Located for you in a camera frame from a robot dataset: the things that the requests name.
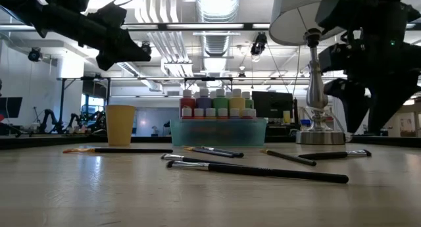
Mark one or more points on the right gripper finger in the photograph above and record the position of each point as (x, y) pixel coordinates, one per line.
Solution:
(388, 105)
(352, 102)

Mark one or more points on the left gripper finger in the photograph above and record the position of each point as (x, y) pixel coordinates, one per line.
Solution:
(125, 52)

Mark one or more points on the short black paintbrush silver ferrule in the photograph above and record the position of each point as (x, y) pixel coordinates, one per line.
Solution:
(329, 155)

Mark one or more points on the large pinkish red paint bottle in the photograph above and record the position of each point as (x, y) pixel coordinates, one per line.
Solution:
(187, 102)

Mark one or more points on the large white paint bottle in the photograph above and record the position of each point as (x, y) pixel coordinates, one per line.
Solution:
(196, 94)

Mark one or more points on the thin black paintbrush gold ferrule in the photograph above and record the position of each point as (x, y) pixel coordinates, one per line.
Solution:
(289, 157)

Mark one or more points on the large lavender paint bottle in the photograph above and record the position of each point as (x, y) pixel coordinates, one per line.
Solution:
(204, 101)

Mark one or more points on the small orange paint bottle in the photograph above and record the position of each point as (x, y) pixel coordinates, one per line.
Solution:
(198, 112)

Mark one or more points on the long black paintbrush gold ferrule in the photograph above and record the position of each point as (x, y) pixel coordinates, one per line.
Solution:
(131, 151)

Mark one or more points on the small pink paint bottle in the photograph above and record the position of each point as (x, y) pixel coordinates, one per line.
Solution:
(254, 113)

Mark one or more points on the small lavender paint bottle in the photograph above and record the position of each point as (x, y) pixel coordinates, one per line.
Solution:
(234, 112)

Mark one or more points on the black paintbrush orange fan bristles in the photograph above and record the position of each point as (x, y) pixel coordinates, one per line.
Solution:
(197, 150)

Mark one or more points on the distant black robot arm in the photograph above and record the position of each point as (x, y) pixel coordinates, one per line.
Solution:
(46, 115)
(95, 120)

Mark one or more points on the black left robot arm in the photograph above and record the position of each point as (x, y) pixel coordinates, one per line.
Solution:
(19, 3)

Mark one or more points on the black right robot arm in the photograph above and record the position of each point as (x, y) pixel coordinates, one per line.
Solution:
(378, 10)

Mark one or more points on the silver table lamp white shade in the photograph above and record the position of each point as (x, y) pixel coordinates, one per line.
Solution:
(317, 89)

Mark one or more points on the small yellow container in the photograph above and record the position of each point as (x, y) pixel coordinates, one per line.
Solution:
(287, 116)

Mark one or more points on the orange plastic cup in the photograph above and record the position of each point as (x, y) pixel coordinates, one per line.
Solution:
(120, 125)

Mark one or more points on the black background monitor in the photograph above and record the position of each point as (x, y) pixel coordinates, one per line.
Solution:
(271, 103)

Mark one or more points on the dark monitor screen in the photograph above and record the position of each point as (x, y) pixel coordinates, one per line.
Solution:
(13, 105)

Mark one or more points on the green translucent plastic bin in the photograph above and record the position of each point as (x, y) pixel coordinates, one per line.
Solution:
(217, 133)

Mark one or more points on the black ceiling camera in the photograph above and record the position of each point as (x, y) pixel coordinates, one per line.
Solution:
(259, 44)
(147, 48)
(34, 54)

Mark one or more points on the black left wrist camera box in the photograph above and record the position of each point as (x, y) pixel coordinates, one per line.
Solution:
(107, 14)

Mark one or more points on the silver ceiling duct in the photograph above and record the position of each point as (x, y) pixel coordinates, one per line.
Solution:
(217, 10)

